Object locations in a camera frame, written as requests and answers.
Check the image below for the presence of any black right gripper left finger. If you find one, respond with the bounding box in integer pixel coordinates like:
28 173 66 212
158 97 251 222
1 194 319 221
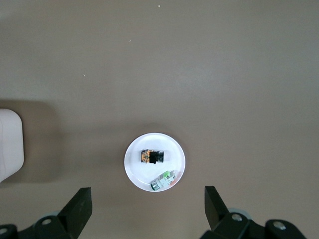
57 187 93 239

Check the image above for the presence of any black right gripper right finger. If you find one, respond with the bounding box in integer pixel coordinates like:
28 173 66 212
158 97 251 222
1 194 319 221
204 185 230 232

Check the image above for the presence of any orange and black switch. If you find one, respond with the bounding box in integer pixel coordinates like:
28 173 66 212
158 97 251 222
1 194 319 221
140 149 165 166

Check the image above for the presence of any pale pink round plate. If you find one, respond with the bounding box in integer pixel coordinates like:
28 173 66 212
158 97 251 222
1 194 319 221
124 133 186 192

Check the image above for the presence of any white lidded plastic box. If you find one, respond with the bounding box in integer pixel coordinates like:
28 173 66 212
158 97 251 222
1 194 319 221
0 108 25 184

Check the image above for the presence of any green and white switch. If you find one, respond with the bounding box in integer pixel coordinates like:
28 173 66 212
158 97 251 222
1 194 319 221
150 169 179 191

